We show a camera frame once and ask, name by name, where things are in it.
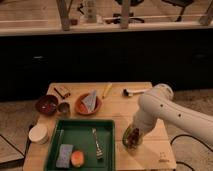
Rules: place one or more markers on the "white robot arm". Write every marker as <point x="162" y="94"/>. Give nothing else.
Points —
<point x="157" y="103"/>

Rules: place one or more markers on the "small metal cup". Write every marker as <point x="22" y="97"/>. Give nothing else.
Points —
<point x="64" y="108"/>

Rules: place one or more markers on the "yellow banana-like stick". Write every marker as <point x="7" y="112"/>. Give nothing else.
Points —
<point x="106" y="90"/>

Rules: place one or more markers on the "wooden table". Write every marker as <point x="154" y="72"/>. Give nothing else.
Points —
<point x="153" y="154"/>

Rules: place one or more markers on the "grey folded cloth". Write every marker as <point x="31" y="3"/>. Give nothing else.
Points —
<point x="90" y="101"/>

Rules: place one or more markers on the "orange bowl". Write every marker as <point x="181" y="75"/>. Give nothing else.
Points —
<point x="81" y="109"/>

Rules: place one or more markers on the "brown wooden block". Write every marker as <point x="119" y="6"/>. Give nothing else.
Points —
<point x="62" y="92"/>

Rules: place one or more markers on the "dark red bowl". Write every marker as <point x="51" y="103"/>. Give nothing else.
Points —
<point x="47" y="105"/>

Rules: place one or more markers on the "metal fork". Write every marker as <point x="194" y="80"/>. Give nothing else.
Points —
<point x="99" y="153"/>

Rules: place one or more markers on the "green plastic tray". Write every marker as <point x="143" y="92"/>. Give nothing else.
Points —
<point x="78" y="133"/>

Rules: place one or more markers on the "orange peach fruit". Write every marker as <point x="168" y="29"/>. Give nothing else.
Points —
<point x="77" y="158"/>

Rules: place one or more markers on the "white plate stack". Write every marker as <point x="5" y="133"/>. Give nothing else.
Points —
<point x="38" y="134"/>

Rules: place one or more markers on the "blue grey sponge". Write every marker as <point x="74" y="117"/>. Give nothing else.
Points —
<point x="63" y="159"/>

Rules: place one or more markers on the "white handled brush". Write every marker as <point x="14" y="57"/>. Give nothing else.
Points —
<point x="130" y="93"/>

